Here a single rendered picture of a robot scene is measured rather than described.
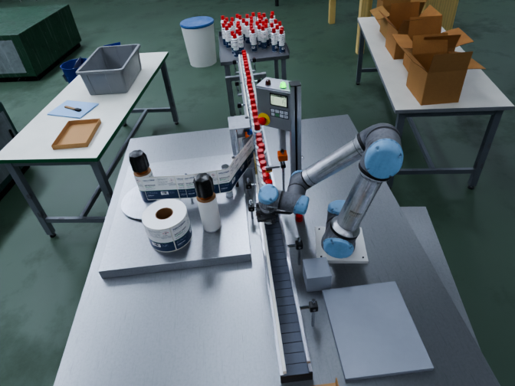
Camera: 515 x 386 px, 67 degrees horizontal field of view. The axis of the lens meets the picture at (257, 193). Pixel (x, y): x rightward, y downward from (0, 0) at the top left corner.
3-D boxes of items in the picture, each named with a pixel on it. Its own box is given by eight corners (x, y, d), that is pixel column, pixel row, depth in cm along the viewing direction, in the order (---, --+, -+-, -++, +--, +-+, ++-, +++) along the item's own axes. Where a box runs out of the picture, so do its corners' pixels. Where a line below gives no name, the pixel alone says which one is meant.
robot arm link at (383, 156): (349, 240, 165) (408, 132, 130) (346, 266, 153) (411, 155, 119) (321, 231, 165) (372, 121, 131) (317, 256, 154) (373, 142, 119)
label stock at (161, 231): (145, 230, 187) (137, 207, 178) (185, 216, 193) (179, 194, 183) (155, 258, 173) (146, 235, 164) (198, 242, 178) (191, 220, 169)
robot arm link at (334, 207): (354, 220, 173) (357, 197, 165) (353, 241, 163) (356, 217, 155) (326, 217, 176) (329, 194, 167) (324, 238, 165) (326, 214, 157)
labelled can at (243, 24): (222, 36, 400) (219, 14, 387) (277, 30, 401) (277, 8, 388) (223, 51, 365) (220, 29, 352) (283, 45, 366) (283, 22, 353)
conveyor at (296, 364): (249, 131, 258) (248, 126, 255) (261, 130, 258) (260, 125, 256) (284, 381, 131) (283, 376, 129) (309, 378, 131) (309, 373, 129)
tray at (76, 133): (70, 125, 293) (68, 120, 291) (101, 122, 292) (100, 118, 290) (53, 149, 267) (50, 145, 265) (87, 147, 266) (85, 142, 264)
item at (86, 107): (67, 101, 326) (67, 99, 325) (99, 104, 316) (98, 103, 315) (47, 115, 308) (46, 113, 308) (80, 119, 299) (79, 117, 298)
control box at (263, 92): (268, 115, 182) (266, 76, 170) (301, 122, 175) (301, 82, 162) (257, 125, 175) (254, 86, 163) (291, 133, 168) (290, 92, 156)
